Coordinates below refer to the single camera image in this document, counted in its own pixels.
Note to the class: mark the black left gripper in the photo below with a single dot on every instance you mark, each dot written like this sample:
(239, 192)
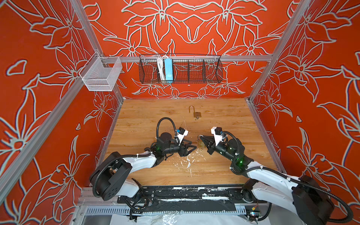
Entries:
(183, 151)

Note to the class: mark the light blue box in basket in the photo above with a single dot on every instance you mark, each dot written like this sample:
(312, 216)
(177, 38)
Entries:
(168, 63)

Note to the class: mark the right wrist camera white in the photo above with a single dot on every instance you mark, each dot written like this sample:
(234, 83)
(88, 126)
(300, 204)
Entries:
(218, 134)

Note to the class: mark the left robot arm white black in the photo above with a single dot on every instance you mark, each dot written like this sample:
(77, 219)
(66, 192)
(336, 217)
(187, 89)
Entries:
(110, 178)

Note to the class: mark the white wire mesh basket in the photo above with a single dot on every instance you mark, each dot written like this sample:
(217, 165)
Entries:
(100, 74)

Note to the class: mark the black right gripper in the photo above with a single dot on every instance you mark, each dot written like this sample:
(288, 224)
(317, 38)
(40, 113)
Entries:
(210, 149)

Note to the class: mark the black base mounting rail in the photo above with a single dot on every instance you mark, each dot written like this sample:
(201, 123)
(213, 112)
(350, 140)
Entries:
(203, 198)

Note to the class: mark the black wire wall basket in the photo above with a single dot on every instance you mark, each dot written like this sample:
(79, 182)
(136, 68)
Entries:
(187, 69)

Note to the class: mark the brass padlock with steel shackle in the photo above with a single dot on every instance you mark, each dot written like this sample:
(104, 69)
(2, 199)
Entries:
(197, 115)

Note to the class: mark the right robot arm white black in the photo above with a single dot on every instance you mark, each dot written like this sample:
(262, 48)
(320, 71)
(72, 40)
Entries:
(300, 195)

